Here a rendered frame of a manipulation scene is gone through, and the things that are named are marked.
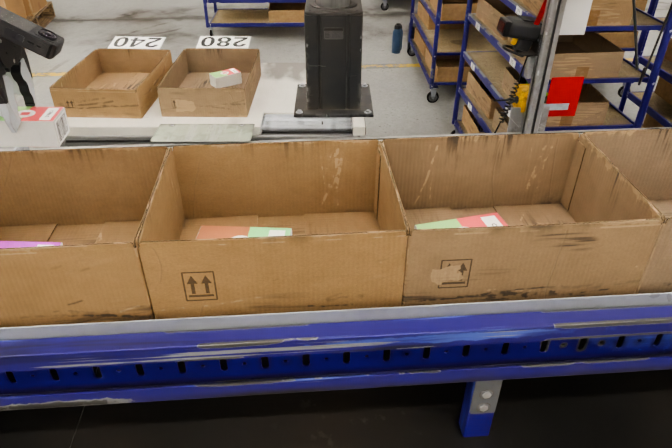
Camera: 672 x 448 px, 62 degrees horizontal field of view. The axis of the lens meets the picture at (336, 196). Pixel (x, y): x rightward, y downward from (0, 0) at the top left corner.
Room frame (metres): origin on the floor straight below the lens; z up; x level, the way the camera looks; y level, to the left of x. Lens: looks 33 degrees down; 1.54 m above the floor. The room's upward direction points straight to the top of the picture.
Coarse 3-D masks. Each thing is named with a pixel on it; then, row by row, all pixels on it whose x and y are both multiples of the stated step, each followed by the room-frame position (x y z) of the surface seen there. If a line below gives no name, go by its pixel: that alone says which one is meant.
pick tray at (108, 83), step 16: (80, 64) 1.90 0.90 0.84; (96, 64) 2.02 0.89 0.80; (112, 64) 2.05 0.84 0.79; (128, 64) 2.05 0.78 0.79; (144, 64) 2.04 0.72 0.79; (160, 64) 1.91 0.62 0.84; (64, 80) 1.77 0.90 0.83; (80, 80) 1.88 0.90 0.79; (96, 80) 1.97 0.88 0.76; (112, 80) 1.96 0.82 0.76; (128, 80) 1.96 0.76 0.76; (144, 80) 1.74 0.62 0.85; (160, 80) 1.88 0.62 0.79; (64, 96) 1.67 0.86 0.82; (80, 96) 1.67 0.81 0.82; (96, 96) 1.66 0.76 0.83; (112, 96) 1.66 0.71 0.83; (128, 96) 1.66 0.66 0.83; (144, 96) 1.72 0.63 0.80; (80, 112) 1.67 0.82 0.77; (96, 112) 1.67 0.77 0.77; (112, 112) 1.66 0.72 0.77; (128, 112) 1.66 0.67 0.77; (144, 112) 1.69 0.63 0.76
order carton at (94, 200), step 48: (0, 192) 0.89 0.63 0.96; (48, 192) 0.90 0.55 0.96; (96, 192) 0.90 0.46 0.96; (144, 192) 0.91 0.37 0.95; (0, 240) 0.84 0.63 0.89; (48, 240) 0.85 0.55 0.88; (96, 240) 0.84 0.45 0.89; (0, 288) 0.61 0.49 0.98; (48, 288) 0.62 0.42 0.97; (96, 288) 0.62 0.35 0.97; (144, 288) 0.63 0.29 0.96
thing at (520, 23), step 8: (512, 16) 1.62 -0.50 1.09; (520, 16) 1.62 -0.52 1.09; (528, 16) 1.64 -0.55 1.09; (504, 24) 1.59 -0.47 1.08; (512, 24) 1.58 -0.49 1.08; (520, 24) 1.58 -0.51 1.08; (528, 24) 1.59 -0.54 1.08; (504, 32) 1.58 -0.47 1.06; (512, 32) 1.58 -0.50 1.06; (520, 32) 1.58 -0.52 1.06; (528, 32) 1.58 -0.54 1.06; (536, 32) 1.59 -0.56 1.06; (512, 40) 1.61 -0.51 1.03; (520, 40) 1.60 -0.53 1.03; (528, 40) 1.60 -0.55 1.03; (520, 48) 1.60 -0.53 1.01; (528, 48) 1.60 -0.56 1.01; (528, 56) 1.60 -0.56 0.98
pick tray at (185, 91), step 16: (192, 48) 2.05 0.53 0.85; (208, 48) 2.05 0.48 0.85; (224, 48) 2.05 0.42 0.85; (176, 64) 1.92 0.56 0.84; (192, 64) 2.05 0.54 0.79; (208, 64) 2.05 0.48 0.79; (224, 64) 2.05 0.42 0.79; (240, 64) 2.05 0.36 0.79; (256, 64) 1.94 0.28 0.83; (176, 80) 1.89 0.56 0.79; (192, 80) 1.97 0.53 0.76; (208, 80) 1.97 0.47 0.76; (256, 80) 1.92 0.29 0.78; (160, 96) 1.68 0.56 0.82; (176, 96) 1.67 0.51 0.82; (192, 96) 1.67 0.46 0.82; (208, 96) 1.67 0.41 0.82; (224, 96) 1.67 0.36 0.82; (240, 96) 1.67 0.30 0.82; (176, 112) 1.68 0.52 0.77; (192, 112) 1.68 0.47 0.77; (208, 112) 1.67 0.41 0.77; (224, 112) 1.67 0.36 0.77; (240, 112) 1.67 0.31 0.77
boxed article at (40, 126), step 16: (32, 112) 0.83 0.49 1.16; (48, 112) 0.83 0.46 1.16; (64, 112) 0.85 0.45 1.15; (0, 128) 0.79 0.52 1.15; (32, 128) 0.80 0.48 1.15; (48, 128) 0.80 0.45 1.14; (64, 128) 0.83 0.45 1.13; (0, 144) 0.79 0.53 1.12; (16, 144) 0.79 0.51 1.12; (32, 144) 0.80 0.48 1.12; (48, 144) 0.80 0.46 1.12
